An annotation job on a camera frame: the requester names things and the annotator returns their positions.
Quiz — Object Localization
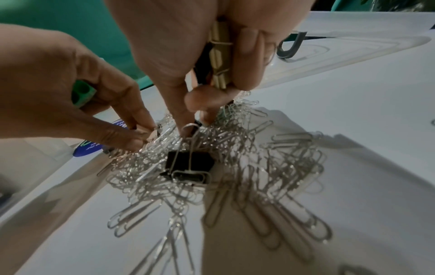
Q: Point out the person's left hand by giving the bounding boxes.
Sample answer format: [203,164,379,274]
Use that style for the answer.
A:
[0,23,159,153]

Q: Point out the large black binder clip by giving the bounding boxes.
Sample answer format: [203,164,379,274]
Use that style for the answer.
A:
[159,126,216,187]

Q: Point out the yellow binder clip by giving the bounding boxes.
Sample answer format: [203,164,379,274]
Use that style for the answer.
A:
[206,20,236,89]

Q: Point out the person's right hand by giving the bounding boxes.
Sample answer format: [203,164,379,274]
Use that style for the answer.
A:
[103,0,315,133]

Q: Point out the pile of silver paper clips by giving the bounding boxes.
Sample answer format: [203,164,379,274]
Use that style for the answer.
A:
[97,90,334,275]

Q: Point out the white table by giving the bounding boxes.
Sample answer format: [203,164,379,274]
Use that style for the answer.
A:
[0,10,435,275]

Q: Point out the blue round card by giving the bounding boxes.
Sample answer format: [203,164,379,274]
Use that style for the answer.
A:
[72,119,128,157]

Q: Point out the clear plastic box lid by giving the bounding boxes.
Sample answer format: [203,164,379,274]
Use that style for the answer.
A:
[251,10,435,89]

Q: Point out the green fabric curtain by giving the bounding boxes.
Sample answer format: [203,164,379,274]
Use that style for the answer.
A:
[0,0,435,91]

